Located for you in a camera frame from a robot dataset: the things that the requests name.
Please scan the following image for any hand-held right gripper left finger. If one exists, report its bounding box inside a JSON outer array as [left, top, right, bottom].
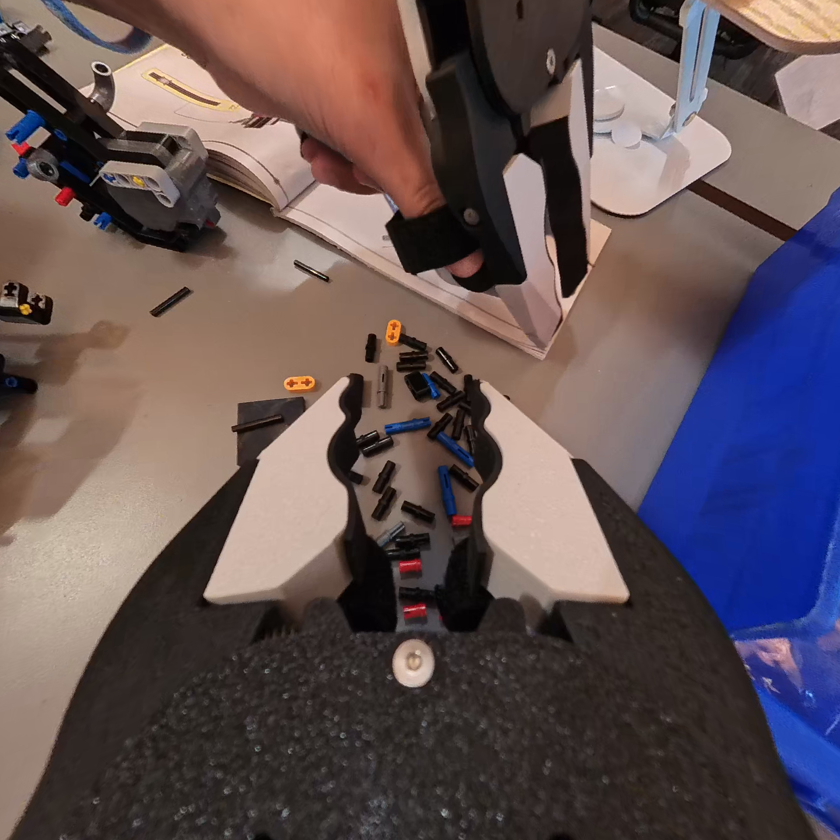
[[203, 374, 396, 632]]

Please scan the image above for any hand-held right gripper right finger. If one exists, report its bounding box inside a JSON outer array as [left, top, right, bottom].
[[435, 379, 631, 630]]

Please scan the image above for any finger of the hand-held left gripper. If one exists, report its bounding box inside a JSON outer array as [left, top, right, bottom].
[[500, 153, 563, 350], [525, 61, 596, 298]]

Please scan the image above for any pile of small lego pins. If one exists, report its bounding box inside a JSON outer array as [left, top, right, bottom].
[[346, 331, 511, 632]]

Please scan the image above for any flame-printed lego truck body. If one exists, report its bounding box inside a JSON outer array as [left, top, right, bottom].
[[0, 281, 55, 396]]

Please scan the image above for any black flat lego panel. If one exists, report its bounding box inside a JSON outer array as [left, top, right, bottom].
[[235, 396, 307, 468]]

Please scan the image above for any lego instruction booklet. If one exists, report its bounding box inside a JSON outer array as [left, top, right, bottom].
[[79, 42, 613, 360]]

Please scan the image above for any grey lego chassis assembly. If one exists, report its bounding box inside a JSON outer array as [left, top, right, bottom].
[[0, 20, 222, 255]]

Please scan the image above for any person's left hand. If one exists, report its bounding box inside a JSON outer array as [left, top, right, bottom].
[[82, 0, 488, 282]]

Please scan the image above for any white tablet stand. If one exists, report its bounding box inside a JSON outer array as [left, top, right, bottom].
[[589, 0, 733, 219]]

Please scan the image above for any blue plastic bin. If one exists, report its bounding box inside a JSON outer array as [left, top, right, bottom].
[[637, 189, 840, 840]]

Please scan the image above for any wooden board with paper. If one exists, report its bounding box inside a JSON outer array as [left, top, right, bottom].
[[710, 0, 840, 51]]

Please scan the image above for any clear plastic bag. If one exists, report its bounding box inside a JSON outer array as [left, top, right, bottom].
[[730, 620, 840, 831]]

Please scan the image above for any blue wristband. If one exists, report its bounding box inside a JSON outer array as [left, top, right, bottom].
[[39, 0, 153, 55]]

